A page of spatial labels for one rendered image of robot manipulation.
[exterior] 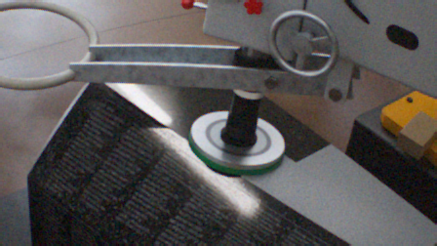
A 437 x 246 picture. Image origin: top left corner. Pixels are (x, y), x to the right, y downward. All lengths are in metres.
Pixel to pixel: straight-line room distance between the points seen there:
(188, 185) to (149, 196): 0.10
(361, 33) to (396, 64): 0.10
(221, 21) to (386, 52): 0.36
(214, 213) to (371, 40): 0.55
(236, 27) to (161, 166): 0.42
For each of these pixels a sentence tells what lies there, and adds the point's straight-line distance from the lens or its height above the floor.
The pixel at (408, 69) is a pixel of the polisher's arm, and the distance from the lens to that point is 1.57.
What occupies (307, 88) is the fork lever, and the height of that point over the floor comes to 1.08.
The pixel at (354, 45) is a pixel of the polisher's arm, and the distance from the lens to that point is 1.58.
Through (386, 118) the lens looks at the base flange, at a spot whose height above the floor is 0.77.
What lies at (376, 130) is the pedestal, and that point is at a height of 0.74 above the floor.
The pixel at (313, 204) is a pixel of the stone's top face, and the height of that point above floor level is 0.85.
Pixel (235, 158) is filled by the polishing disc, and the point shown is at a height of 0.88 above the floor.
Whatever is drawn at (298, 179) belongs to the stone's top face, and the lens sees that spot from 1.82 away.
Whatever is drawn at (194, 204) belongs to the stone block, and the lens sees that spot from 1.80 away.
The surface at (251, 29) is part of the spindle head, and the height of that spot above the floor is 1.20.
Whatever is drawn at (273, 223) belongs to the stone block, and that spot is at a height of 0.81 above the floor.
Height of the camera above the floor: 1.87
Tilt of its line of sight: 32 degrees down
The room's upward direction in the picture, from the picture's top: 11 degrees clockwise
